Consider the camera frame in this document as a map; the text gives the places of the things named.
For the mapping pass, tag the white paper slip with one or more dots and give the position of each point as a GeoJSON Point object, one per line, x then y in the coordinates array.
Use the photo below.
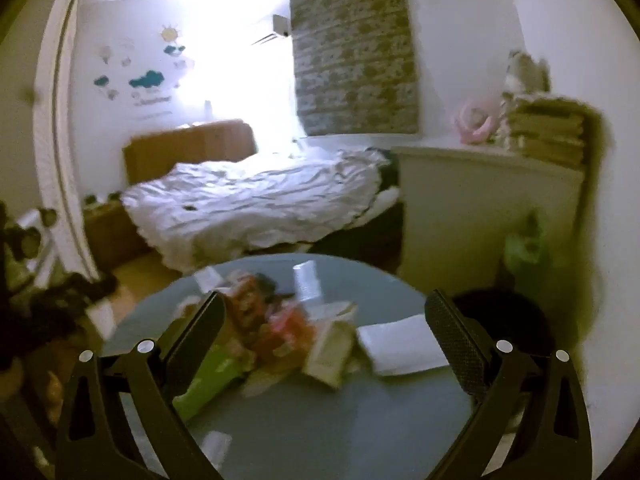
{"type": "Point", "coordinates": [207, 277]}

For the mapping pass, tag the white plastic wrapper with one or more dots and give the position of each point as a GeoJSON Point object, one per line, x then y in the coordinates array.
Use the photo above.
{"type": "Point", "coordinates": [307, 282]}

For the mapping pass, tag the white tissue pack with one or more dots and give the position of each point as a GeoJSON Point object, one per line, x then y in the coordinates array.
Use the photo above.
{"type": "Point", "coordinates": [400, 342]}

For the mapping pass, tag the white cardboard box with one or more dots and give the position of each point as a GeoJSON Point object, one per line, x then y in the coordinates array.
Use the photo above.
{"type": "Point", "coordinates": [330, 350]}

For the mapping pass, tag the white door frame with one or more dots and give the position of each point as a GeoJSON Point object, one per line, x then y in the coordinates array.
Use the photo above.
{"type": "Point", "coordinates": [55, 160]}

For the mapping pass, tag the wooden bedside cabinet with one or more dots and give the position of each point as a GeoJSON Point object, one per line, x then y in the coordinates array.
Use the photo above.
{"type": "Point", "coordinates": [110, 240]}

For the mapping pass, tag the black bin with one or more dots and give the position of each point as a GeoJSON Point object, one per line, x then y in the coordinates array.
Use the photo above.
{"type": "Point", "coordinates": [510, 315]}

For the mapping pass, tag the red snack packet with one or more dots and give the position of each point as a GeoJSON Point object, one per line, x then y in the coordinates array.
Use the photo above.
{"type": "Point", "coordinates": [247, 300]}

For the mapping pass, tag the pink plush toy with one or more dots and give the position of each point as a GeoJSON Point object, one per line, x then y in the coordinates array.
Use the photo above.
{"type": "Point", "coordinates": [475, 120]}

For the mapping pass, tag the wooden headboard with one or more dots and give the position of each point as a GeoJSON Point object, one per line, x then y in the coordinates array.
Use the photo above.
{"type": "Point", "coordinates": [200, 145]}

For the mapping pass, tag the patterned floor rug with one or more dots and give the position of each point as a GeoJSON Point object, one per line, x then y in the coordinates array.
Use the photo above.
{"type": "Point", "coordinates": [350, 50]}

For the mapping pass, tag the green chewing gum box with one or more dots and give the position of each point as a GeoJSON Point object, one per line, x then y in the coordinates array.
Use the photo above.
{"type": "Point", "coordinates": [210, 380]}

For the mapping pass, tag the green plastic bag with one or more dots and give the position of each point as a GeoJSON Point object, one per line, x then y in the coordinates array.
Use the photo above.
{"type": "Point", "coordinates": [522, 255]}

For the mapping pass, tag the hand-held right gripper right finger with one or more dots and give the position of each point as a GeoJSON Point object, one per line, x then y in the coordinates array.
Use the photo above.
{"type": "Point", "coordinates": [450, 340]}

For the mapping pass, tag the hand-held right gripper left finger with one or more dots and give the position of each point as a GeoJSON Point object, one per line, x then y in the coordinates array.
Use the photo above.
{"type": "Point", "coordinates": [200, 340]}

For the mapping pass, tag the cloud wall stickers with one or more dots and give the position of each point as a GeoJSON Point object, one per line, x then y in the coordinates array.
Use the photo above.
{"type": "Point", "coordinates": [147, 79]}

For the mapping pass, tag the orange snack packet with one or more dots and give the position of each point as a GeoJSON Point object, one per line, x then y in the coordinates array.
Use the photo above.
{"type": "Point", "coordinates": [285, 332]}

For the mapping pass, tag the white air conditioner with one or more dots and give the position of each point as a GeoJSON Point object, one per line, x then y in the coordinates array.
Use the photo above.
{"type": "Point", "coordinates": [280, 25]}

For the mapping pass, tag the white crumpled duvet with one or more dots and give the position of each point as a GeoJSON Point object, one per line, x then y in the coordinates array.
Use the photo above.
{"type": "Point", "coordinates": [250, 200]}

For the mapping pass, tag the white cabinet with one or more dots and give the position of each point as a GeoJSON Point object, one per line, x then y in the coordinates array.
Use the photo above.
{"type": "Point", "coordinates": [475, 210]}

